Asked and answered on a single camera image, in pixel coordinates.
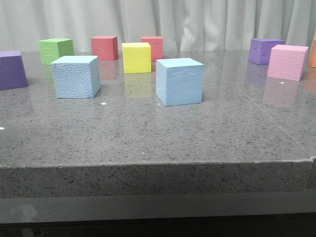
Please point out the smooth light blue foam block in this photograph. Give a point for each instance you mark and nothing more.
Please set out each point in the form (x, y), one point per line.
(179, 81)

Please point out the textured light blue foam block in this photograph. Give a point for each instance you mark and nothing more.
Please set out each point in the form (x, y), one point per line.
(76, 76)

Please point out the red foam block behind yellow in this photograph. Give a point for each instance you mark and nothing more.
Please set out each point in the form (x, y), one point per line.
(156, 43)

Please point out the red foam block left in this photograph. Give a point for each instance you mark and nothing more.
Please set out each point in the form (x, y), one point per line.
(105, 47)

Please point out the grey curtain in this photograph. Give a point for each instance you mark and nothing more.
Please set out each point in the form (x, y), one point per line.
(185, 25)

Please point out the purple foam block right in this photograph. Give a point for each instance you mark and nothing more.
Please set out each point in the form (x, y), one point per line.
(260, 50)

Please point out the purple foam block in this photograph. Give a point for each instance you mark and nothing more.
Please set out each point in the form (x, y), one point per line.
(12, 72)
(260, 50)

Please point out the green foam block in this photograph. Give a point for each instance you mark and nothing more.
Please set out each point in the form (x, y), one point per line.
(52, 49)

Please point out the pink foam block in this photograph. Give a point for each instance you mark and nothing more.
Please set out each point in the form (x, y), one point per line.
(287, 62)

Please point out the purple foam block left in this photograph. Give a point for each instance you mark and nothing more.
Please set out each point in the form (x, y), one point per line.
(12, 72)

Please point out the orange foam block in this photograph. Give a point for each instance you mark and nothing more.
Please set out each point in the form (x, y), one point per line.
(312, 55)

